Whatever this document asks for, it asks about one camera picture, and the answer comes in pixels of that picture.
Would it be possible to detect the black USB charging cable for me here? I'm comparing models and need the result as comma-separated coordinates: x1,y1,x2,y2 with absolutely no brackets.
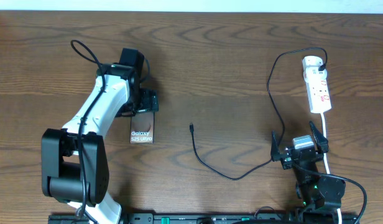
189,47,328,181

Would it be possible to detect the white power strip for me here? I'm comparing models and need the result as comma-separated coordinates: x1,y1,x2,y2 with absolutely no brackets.
302,55,331,114

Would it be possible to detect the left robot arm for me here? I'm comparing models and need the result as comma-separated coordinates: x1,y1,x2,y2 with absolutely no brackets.
41,48,159,223

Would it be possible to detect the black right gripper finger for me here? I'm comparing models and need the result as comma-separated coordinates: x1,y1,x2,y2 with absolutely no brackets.
270,131,281,162
309,121,329,154

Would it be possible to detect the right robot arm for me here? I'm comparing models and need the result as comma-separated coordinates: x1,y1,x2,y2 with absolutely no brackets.
270,122,346,223

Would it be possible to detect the white power strip cord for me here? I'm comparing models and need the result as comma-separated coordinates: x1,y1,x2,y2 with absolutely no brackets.
320,112,343,224

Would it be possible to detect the white USB charger plug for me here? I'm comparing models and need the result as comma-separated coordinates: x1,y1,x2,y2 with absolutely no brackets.
303,67,328,83

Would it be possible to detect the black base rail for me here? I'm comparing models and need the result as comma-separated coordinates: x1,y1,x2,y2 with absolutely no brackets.
48,212,359,224

